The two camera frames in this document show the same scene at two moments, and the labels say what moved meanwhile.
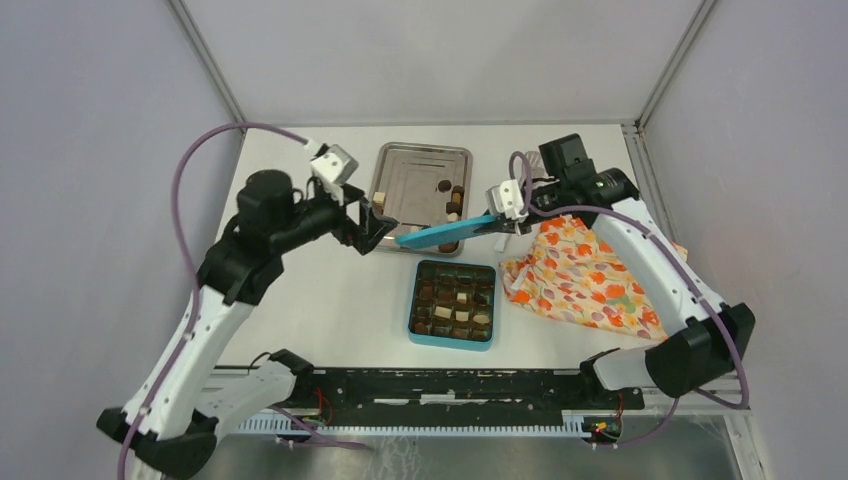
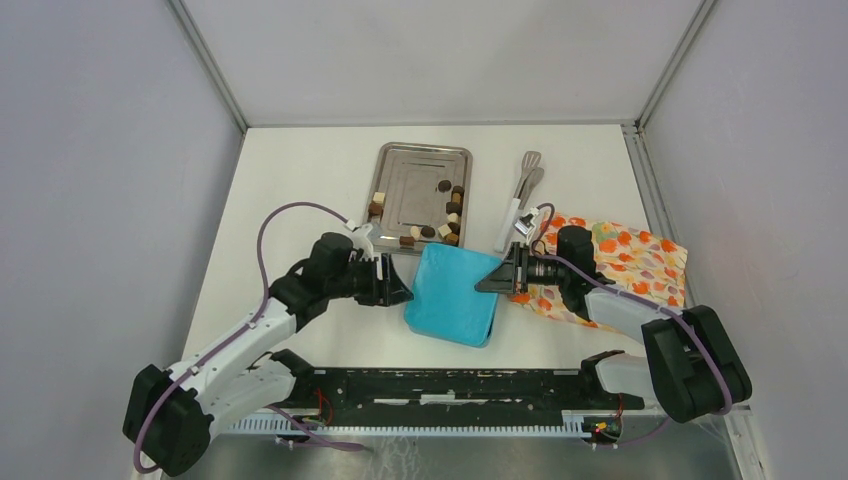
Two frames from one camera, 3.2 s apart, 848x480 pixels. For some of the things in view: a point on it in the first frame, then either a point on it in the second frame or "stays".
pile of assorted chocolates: [453, 209] stays
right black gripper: [505, 226] -> [502, 279]
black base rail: [357, 394] stays
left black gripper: [371, 229] -> [389, 291]
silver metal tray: [420, 186] stays
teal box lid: [412, 239] -> [446, 304]
